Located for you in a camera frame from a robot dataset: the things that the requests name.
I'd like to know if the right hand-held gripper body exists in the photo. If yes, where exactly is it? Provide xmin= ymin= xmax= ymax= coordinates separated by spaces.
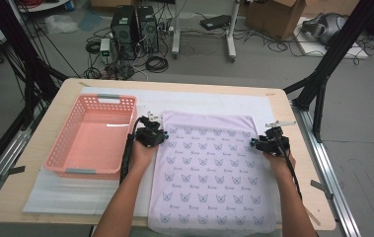
xmin=259 ymin=120 xmax=297 ymax=156

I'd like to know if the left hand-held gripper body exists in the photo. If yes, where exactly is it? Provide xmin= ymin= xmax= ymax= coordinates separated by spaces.
xmin=134 ymin=112 xmax=163 ymax=148

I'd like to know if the pink plastic basket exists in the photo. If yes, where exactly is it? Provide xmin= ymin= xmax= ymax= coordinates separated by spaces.
xmin=43 ymin=93 xmax=139 ymax=181

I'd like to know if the white cat-print pillowcase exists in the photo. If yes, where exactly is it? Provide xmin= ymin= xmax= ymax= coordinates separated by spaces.
xmin=147 ymin=111 xmax=278 ymax=237

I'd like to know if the person's right hand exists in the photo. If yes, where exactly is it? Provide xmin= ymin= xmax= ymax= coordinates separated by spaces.
xmin=262 ymin=150 xmax=297 ymax=179

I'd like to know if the person's left hand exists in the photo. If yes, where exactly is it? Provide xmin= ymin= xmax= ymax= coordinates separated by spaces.
xmin=129 ymin=139 xmax=159 ymax=174

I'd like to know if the small white box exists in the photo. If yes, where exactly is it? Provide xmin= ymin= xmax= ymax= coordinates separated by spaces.
xmin=99 ymin=38 xmax=112 ymax=57

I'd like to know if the white flat board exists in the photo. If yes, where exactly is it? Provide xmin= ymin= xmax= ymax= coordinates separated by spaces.
xmin=293 ymin=16 xmax=370 ymax=60

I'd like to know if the white metal stand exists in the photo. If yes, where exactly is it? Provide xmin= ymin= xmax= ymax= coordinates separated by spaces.
xmin=171 ymin=0 xmax=242 ymax=63

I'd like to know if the black computer tower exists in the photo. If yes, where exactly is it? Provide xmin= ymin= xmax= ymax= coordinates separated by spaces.
xmin=110 ymin=4 xmax=139 ymax=61
xmin=136 ymin=5 xmax=160 ymax=55

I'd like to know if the white grid mat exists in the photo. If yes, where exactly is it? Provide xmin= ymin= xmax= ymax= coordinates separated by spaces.
xmin=22 ymin=86 xmax=297 ymax=222

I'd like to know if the black flat device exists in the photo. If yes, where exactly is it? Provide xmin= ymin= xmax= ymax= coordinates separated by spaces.
xmin=199 ymin=14 xmax=232 ymax=32

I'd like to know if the large cardboard box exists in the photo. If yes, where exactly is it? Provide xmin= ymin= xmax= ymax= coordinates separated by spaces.
xmin=244 ymin=0 xmax=307 ymax=41

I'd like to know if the grey headset device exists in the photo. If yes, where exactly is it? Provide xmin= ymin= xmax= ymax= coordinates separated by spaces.
xmin=301 ymin=12 xmax=348 ymax=45

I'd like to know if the white plastic bag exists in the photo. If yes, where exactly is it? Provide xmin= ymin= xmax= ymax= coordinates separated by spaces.
xmin=44 ymin=13 xmax=80 ymax=36

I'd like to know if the white round table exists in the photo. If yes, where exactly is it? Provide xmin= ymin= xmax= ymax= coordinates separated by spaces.
xmin=16 ymin=0 xmax=71 ymax=14

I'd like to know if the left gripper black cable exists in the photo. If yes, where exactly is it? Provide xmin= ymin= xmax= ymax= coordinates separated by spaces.
xmin=118 ymin=117 xmax=146 ymax=186

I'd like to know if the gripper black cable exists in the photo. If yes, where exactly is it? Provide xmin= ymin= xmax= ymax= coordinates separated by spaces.
xmin=277 ymin=137 xmax=304 ymax=201
xmin=118 ymin=117 xmax=146 ymax=186

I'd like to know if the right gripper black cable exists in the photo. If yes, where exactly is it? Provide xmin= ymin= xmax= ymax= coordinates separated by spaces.
xmin=277 ymin=137 xmax=304 ymax=201

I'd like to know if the aluminium rail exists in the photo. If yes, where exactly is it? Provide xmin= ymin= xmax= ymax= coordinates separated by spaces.
xmin=0 ymin=127 xmax=35 ymax=216
xmin=291 ymin=105 xmax=361 ymax=237

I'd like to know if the grey metal bracket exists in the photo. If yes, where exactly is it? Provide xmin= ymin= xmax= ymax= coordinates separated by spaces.
xmin=310 ymin=179 xmax=336 ymax=200
xmin=0 ymin=165 xmax=27 ymax=182

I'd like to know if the coil of black cable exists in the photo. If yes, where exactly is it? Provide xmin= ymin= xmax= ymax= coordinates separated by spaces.
xmin=145 ymin=55 xmax=170 ymax=74

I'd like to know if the black frame stand with cables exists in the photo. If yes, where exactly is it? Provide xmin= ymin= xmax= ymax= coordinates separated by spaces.
xmin=0 ymin=0 xmax=70 ymax=131

